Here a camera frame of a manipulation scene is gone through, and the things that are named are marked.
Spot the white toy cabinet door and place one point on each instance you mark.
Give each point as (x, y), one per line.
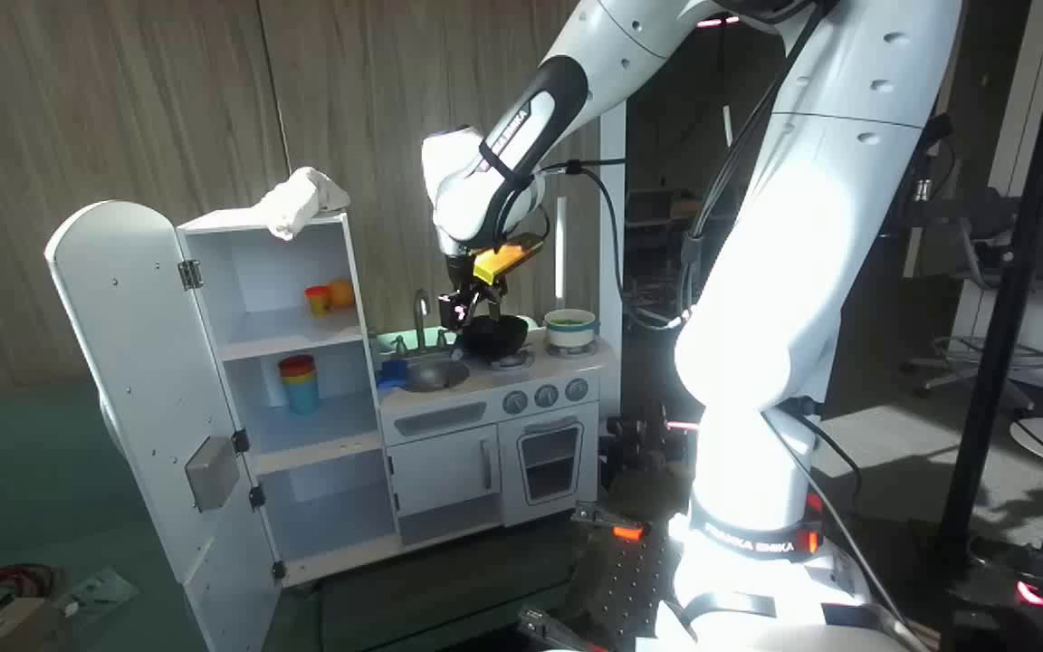
(442, 474)

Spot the white toy fridge door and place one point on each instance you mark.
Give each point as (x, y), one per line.
(136, 399)

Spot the white toy kitchen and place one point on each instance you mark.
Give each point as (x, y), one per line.
(449, 412)

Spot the red yellow plastic cup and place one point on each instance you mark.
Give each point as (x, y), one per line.
(316, 301)

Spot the stacked colourful plastic cups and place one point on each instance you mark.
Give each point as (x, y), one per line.
(299, 384)

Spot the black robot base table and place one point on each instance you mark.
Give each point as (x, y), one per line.
(631, 581)

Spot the round gray stove knob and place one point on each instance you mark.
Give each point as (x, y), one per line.
(515, 399)
(543, 396)
(576, 388)

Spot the silver toy faucet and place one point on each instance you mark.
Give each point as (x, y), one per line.
(421, 319)

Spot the crumpled white cloth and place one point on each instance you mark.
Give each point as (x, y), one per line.
(301, 200)

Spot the black bowl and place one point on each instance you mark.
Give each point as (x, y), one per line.
(497, 338)

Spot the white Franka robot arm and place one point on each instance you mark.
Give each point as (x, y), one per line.
(811, 241)

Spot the cardboard box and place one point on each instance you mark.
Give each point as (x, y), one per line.
(2, 629)

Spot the small orange light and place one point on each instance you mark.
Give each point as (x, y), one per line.
(629, 532)

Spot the white toy oven door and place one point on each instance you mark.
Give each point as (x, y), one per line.
(552, 457)

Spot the green foam mat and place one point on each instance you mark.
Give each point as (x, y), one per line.
(25, 482)

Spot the gray panel on fridge door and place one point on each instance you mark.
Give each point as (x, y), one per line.
(211, 474)

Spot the orange plastic cup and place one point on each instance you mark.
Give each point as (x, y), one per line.
(343, 295)

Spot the dark office chair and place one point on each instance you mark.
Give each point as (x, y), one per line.
(987, 224)

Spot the black tripod pole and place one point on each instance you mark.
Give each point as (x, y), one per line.
(1019, 278)

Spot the white teal plastic bowl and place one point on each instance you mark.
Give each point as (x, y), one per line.
(570, 326)

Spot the blue sponge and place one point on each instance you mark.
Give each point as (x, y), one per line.
(391, 380)

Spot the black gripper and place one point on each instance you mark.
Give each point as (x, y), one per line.
(466, 293)

